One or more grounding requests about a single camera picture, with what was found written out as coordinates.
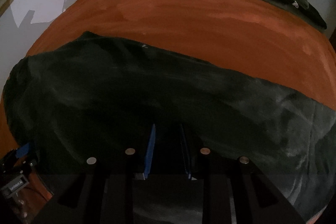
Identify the black garment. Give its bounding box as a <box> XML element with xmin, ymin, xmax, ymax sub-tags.
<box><xmin>3</xmin><ymin>32</ymin><xmax>335</xmax><ymax>223</ymax></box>

